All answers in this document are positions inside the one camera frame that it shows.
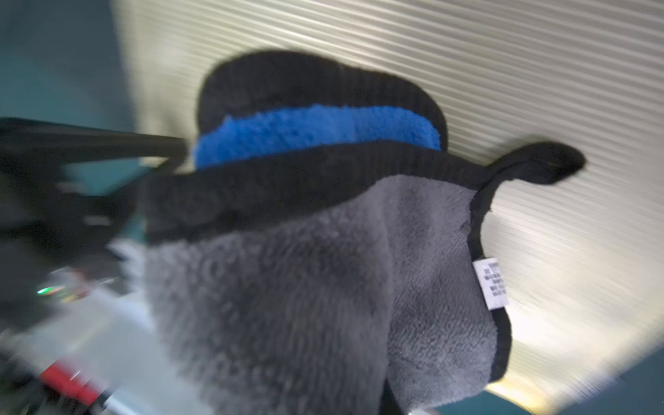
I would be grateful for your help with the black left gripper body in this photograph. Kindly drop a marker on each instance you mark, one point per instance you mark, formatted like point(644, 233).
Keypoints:
point(49, 224)

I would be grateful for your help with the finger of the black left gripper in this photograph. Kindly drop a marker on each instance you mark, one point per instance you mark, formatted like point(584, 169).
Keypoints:
point(75, 144)

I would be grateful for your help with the grey microfibre cloth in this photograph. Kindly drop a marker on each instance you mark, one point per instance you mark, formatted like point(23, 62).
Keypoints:
point(325, 254)

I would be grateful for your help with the yellow mesh document bag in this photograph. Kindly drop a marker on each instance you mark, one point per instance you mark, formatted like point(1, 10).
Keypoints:
point(583, 260)

